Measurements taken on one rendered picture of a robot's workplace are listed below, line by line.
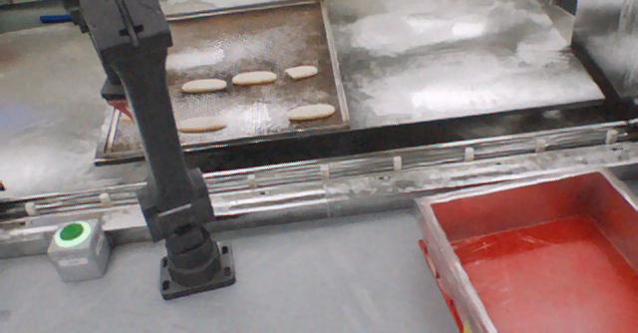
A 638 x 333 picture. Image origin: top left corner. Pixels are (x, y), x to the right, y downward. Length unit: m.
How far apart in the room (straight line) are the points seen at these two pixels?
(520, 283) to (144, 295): 0.60
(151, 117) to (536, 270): 0.62
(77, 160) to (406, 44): 0.80
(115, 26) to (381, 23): 0.91
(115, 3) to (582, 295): 0.75
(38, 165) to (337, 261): 0.74
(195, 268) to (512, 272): 0.50
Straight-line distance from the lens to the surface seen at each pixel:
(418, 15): 1.47
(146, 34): 0.62
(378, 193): 1.02
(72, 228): 1.03
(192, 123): 1.20
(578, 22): 1.41
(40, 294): 1.08
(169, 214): 0.88
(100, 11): 0.64
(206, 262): 0.94
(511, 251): 0.98
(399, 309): 0.89
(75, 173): 1.32
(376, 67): 1.29
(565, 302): 0.93
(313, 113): 1.17
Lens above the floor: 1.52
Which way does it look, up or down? 36 degrees down
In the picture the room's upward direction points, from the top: 6 degrees counter-clockwise
